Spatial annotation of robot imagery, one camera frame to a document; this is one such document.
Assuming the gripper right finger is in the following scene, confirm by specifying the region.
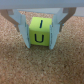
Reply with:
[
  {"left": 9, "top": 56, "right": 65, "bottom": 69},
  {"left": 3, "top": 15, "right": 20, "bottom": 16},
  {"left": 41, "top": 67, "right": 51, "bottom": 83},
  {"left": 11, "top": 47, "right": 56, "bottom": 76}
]
[{"left": 48, "top": 7, "right": 84, "bottom": 51}]

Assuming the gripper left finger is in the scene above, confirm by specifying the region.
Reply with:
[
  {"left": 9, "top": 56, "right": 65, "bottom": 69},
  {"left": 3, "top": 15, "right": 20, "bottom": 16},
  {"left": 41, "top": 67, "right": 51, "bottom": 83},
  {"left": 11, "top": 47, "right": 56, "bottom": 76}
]
[{"left": 0, "top": 8, "right": 31, "bottom": 50}]

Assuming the yellow block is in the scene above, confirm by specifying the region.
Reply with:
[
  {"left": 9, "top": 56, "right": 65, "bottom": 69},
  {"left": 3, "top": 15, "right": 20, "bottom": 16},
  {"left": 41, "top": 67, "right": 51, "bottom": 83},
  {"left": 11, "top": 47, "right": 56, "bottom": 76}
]
[{"left": 28, "top": 17, "right": 53, "bottom": 47}]

